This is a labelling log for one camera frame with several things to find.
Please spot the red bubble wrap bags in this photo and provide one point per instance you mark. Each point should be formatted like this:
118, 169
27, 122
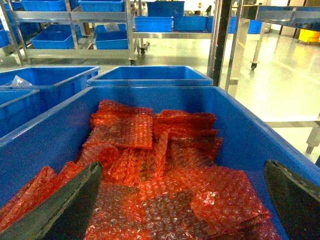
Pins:
159, 181

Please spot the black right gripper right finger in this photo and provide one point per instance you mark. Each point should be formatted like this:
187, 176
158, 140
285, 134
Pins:
295, 200

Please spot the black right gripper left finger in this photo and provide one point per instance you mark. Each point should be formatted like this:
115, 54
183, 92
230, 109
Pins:
63, 216

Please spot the blue bin left rear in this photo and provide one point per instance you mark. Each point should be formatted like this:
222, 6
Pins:
55, 83

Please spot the large blue bin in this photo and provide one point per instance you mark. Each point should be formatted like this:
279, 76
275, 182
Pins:
56, 136

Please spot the yellow mop bucket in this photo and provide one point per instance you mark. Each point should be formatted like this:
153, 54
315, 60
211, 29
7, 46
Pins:
309, 36

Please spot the black vertical post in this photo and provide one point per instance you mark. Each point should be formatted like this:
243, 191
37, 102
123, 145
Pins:
221, 30

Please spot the blue bin left front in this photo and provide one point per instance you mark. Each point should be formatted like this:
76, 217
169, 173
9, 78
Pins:
18, 107

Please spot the blue bin behind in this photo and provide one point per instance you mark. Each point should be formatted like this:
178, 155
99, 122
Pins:
178, 75

